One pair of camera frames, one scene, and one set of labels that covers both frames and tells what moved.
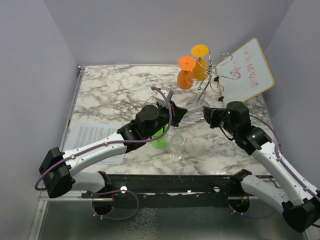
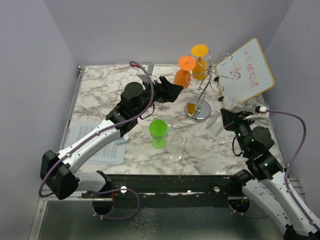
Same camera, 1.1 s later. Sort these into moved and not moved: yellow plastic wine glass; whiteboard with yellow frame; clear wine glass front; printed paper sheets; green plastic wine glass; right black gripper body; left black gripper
Moved: left black gripper; right black gripper body
Not moved: printed paper sheets; green plastic wine glass; clear wine glass front; yellow plastic wine glass; whiteboard with yellow frame
